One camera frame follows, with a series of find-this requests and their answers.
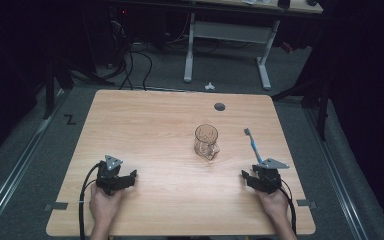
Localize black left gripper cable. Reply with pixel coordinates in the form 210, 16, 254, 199
78, 162, 102, 240

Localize metal floor rail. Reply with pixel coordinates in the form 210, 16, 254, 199
304, 108, 371, 240
0, 89, 66, 234

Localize grey tape strip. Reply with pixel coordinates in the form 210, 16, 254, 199
296, 198, 318, 210
43, 201, 70, 212

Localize blue toothbrush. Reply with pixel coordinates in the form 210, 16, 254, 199
243, 127, 264, 165

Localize person's right hand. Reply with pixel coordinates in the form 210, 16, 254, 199
255, 187, 290, 222

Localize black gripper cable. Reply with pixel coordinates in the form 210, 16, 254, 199
279, 186, 298, 235
78, 162, 102, 240

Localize black computer tower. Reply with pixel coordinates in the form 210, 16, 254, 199
106, 5, 133, 69

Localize black metal stand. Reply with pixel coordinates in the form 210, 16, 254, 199
42, 58, 57, 120

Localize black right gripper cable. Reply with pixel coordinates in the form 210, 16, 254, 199
279, 186, 298, 235

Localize black floor cables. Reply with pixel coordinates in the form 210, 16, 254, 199
118, 39, 155, 92

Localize light wooden desk top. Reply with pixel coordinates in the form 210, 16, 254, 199
193, 0, 324, 15

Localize person's left hand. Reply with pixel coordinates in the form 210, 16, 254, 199
88, 182, 125, 230

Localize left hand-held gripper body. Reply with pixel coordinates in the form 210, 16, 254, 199
95, 154, 126, 196

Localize clear glass mug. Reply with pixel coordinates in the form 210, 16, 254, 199
193, 123, 221, 162

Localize white metal desk frame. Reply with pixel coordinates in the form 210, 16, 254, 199
183, 12, 282, 92

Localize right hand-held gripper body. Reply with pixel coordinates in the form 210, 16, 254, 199
251, 157, 290, 195

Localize black tripod stand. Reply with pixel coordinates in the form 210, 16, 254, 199
270, 63, 333, 142

